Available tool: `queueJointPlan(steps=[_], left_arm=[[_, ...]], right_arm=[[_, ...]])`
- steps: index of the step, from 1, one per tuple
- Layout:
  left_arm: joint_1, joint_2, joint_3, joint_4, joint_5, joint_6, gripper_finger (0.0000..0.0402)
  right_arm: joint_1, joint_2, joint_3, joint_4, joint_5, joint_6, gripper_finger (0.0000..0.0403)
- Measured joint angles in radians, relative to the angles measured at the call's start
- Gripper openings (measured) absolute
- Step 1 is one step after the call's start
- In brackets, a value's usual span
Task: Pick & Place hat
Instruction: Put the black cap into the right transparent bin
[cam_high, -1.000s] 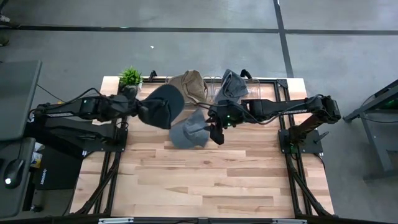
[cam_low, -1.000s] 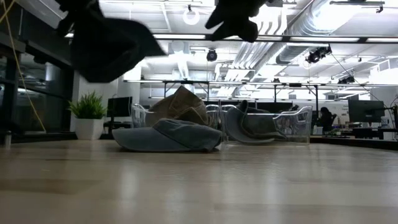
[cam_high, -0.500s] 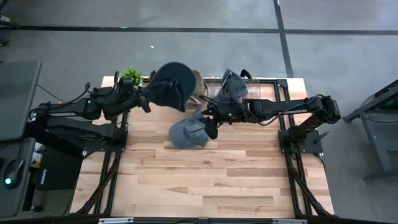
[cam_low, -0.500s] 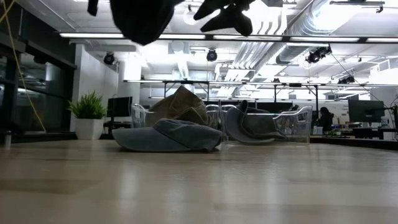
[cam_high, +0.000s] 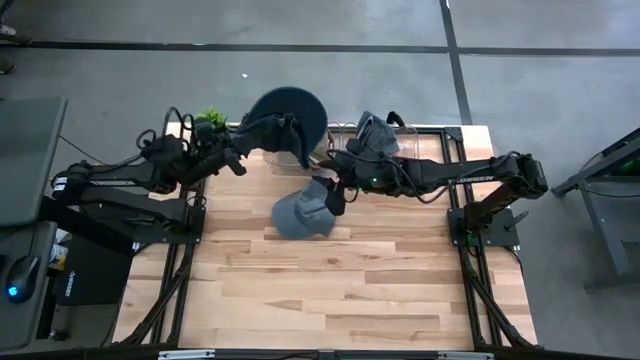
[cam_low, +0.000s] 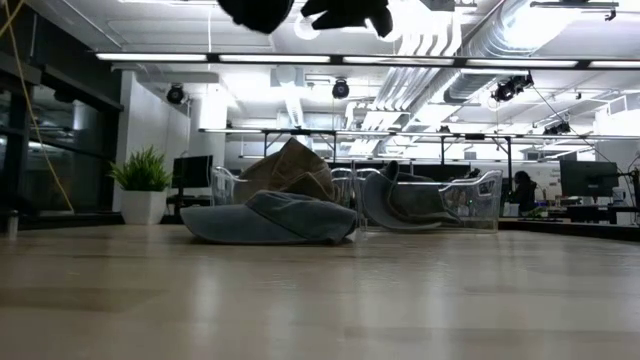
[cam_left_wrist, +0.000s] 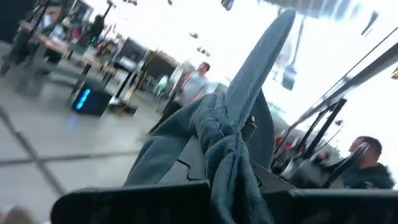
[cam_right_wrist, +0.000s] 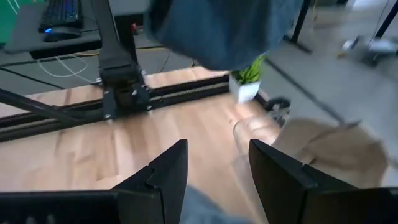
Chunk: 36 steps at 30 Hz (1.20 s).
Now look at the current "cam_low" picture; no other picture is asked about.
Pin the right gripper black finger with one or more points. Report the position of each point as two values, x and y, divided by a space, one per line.
327 9
370 17

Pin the beige cap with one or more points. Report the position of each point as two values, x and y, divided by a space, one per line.
287 160
315 187

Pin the denim blue cap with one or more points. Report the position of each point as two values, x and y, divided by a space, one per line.
280 220
377 205

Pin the black monitor on arm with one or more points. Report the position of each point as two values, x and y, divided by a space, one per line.
587 177

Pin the overhead light bar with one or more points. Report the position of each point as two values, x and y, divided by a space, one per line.
340 60

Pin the black ceiling spotlight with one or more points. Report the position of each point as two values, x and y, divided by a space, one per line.
175 94
341 89

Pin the black monitor on stand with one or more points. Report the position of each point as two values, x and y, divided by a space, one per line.
192 172

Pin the clear plastic bin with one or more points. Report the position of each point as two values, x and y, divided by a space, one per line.
222 187
480 200

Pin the green plant in white pot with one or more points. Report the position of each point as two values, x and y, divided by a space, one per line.
142 205

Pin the person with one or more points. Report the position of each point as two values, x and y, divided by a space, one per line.
524 192

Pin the small background potted plants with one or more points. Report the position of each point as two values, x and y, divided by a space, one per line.
539 212

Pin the black ceiling camera cluster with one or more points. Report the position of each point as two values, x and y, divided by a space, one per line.
507 90
557 129

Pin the black background rig frame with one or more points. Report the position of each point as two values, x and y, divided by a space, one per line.
475 136

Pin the silver metal post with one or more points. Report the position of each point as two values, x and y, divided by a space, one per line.
12 225

